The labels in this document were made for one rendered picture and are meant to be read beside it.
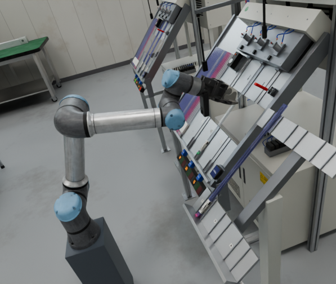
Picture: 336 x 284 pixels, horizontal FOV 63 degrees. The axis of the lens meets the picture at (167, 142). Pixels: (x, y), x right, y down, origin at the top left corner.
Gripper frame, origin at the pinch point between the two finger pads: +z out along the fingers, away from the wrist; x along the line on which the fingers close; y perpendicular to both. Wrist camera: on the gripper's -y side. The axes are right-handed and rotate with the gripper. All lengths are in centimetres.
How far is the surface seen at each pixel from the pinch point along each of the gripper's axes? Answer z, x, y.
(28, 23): -141, 467, -69
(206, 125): -2.9, 9.1, -16.9
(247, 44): 0.2, 9.8, 24.6
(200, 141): -4.6, 5.9, -24.2
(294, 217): 50, -21, -44
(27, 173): -86, 163, -169
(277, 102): 2.8, -21.0, 9.4
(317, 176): 45, -23, -17
